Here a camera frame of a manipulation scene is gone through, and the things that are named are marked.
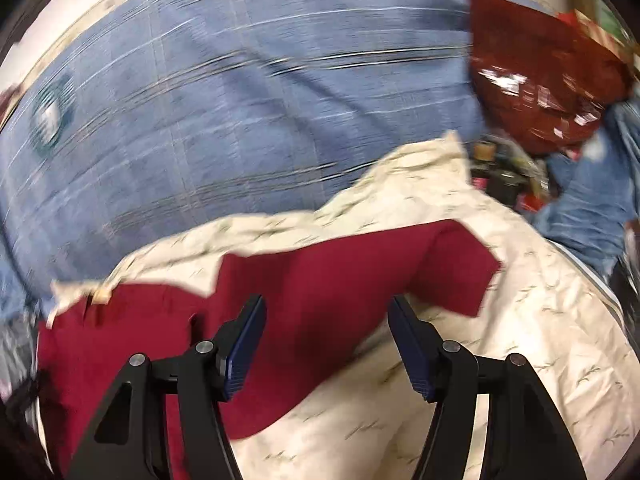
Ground red sweater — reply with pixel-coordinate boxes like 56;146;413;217
38;220;500;469

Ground cream floral bedsheet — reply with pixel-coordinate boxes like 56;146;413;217
46;133;639;479

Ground grey striped pillow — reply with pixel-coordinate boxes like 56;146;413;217
0;309;41;405

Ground blue jeans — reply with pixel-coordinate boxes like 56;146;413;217
532;91;639;280

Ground clutter of bottles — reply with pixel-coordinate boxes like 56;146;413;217
469;134;552;214

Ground blue plaid duvet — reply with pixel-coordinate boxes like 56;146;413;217
0;0;551;321

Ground red shiny plastic bag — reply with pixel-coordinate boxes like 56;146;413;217
470;0;632;155

